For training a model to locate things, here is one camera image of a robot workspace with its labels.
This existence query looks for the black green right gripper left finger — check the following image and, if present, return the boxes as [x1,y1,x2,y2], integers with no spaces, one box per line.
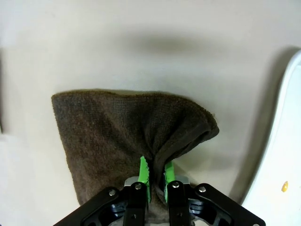
[53,155,151,226]

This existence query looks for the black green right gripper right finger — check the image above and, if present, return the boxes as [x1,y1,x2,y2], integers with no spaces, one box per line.
[163,161,266,226]

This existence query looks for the dark brown cleaning cloth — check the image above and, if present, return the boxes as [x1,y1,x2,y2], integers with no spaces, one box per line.
[51,88,220,226]

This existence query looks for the white plastic tray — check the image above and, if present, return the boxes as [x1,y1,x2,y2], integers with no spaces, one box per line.
[239,48,301,226]

